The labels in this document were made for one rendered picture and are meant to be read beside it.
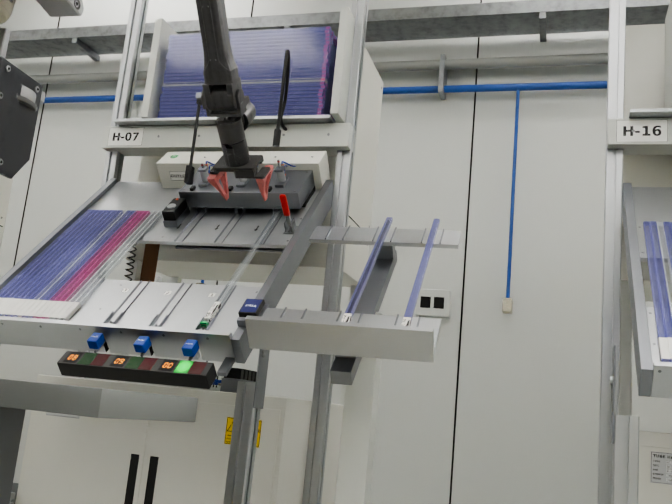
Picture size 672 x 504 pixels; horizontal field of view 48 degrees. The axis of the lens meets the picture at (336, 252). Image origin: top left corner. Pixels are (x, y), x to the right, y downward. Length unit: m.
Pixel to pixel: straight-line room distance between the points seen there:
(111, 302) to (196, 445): 0.41
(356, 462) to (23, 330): 0.79
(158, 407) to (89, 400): 0.13
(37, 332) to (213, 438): 0.48
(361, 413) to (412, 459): 1.88
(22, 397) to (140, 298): 0.65
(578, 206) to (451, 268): 0.62
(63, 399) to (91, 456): 0.94
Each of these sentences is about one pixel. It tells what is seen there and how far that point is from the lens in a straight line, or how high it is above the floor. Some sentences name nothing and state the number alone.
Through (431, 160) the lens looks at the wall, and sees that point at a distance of 3.64.
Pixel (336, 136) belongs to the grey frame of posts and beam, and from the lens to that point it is 2.13.
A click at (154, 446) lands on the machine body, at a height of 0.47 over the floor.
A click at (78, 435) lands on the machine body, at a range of 2.09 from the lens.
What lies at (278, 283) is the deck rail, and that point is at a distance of 1.73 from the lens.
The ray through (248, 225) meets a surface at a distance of 1.98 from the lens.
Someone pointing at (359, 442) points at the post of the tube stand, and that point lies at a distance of 1.57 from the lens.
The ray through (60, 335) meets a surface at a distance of 1.78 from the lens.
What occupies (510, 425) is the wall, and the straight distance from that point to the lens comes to 3.39.
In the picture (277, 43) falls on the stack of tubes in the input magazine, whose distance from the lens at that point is 2.28.
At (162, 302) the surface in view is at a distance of 1.75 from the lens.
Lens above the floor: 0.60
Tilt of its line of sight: 12 degrees up
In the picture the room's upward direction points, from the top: 6 degrees clockwise
